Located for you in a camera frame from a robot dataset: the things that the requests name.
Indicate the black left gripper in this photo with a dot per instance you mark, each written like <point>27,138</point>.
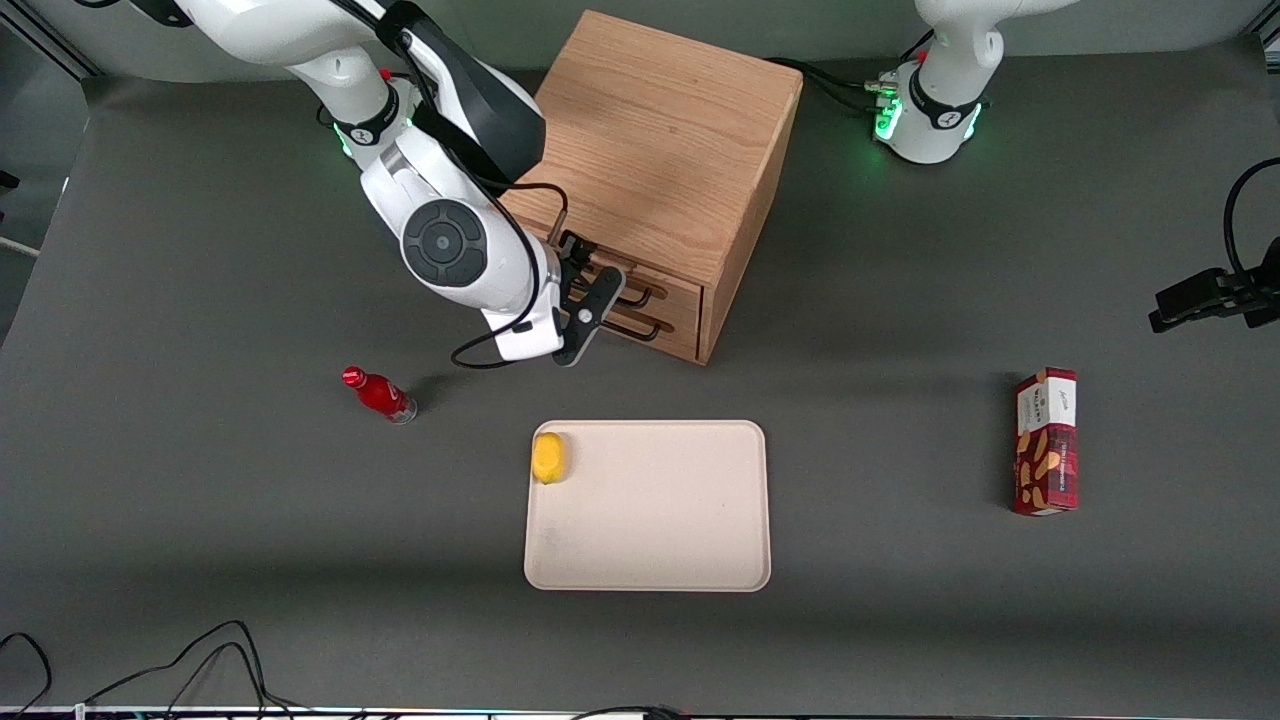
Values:
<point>1203,297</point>

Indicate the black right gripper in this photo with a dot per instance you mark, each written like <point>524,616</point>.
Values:
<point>573,262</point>

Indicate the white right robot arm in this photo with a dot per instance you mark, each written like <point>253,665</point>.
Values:
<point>450,245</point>

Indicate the wooden drawer kept shut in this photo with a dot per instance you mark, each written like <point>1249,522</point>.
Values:
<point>685,342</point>

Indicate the wooden two-drawer cabinet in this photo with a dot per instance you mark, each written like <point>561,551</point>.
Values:
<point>660,150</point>

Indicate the yellow lemon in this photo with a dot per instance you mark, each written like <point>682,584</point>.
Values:
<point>548,458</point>

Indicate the red snack box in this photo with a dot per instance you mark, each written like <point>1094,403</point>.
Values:
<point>1045,450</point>

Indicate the beige plastic tray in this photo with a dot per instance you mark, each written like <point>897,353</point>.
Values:
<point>650,510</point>

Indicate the red bottle with red cap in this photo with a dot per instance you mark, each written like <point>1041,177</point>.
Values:
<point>380,396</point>

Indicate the white rod beside table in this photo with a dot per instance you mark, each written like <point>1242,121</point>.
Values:
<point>18,246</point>

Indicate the aluminium frame rail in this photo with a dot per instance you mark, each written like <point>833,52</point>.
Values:
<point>1265,45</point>
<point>60,45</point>

